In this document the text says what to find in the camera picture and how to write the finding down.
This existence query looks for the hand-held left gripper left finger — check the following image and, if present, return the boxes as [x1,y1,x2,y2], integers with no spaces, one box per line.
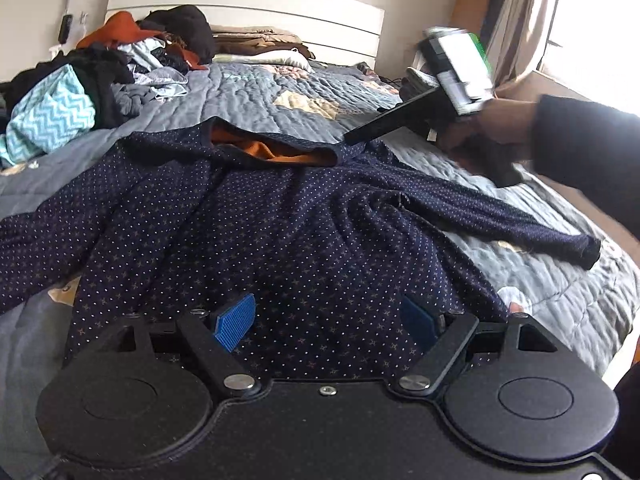
[97,293,261,401]

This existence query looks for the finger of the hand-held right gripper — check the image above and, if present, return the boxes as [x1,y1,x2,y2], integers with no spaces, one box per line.
[344,87,443,147]

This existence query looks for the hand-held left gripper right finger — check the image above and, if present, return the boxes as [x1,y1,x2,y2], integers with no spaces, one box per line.
[392,295,558,395]

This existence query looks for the navy dotted sweater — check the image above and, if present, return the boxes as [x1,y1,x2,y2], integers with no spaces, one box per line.
[0,116,602,381]

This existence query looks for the person's right forearm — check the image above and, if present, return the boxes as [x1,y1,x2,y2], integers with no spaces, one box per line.
[529,94,640,241]

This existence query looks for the person's right hand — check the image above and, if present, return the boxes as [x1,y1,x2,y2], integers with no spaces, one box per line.
[437,99,540,161]

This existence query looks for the dark board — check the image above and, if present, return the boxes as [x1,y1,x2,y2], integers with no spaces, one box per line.
[480,0,508,48]

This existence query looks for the beige curtain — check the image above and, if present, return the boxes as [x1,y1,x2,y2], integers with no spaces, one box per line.
[495,0,566,91]

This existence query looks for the white pillow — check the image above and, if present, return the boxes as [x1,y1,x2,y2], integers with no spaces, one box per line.
[215,50,313,73]

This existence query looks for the white headboard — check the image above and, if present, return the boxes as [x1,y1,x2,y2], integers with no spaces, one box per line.
[105,0,386,68]

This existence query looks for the window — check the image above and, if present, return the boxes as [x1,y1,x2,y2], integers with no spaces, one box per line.
[537,0,640,116]

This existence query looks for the grey quilted bedspread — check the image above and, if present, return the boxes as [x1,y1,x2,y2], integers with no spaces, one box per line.
[0,57,640,480]

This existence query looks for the folded beige brown blankets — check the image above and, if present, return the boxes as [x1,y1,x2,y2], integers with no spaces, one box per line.
[210,25,313,61]

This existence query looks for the black puffy jacket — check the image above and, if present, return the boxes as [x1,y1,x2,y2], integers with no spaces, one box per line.
[137,5,217,66]

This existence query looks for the pale patterned garment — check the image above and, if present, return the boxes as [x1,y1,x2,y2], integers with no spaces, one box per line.
[117,40,190,98]

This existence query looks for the dark grey garment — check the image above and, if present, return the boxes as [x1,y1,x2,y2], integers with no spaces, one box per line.
[111,82,156,121]

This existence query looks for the turquoise zigzag towel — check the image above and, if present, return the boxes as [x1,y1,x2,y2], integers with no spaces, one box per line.
[0,63,97,168]

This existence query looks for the black garment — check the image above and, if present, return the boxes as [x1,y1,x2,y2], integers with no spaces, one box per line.
[0,49,136,131]

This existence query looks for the rust orange garment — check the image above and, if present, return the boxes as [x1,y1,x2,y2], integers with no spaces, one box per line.
[76,11,208,72]

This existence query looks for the black hairbrush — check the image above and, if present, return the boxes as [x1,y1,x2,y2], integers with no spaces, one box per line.
[57,0,75,45]

